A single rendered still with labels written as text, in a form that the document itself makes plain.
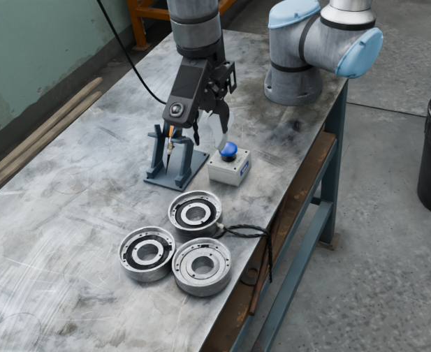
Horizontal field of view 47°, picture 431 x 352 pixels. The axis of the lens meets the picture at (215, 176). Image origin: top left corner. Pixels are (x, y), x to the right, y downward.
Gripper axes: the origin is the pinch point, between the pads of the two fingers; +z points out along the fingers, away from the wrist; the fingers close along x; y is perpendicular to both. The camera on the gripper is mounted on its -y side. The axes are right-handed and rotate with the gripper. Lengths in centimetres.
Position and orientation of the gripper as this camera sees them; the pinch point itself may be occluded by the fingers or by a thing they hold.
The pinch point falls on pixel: (206, 144)
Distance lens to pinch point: 90.0
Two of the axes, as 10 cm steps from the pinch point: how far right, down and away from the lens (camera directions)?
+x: -8.9, -2.4, 3.9
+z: 1.0, 7.2, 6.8
